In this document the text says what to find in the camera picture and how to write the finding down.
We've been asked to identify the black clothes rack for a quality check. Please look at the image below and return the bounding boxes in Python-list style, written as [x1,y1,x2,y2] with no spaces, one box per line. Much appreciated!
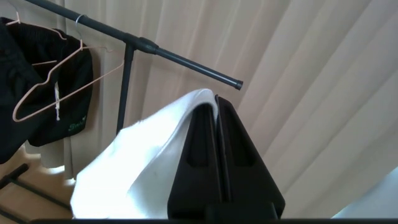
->
[0,0,244,224]

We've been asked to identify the black shorts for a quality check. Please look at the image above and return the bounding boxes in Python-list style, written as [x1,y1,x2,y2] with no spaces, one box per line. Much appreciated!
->
[0,17,95,165]

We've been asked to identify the pink clothes hanger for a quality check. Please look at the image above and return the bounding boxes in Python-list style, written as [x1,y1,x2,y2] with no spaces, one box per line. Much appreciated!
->
[12,14,126,123]
[5,2,68,67]

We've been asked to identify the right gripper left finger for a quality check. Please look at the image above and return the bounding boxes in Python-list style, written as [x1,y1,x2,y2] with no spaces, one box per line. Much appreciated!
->
[167,102,223,219]

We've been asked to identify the white garment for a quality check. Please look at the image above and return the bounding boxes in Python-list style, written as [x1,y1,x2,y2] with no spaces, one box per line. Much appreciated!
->
[70,88,220,220]

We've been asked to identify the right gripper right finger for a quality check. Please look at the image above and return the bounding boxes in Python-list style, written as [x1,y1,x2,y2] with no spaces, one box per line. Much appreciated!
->
[215,95,286,219]

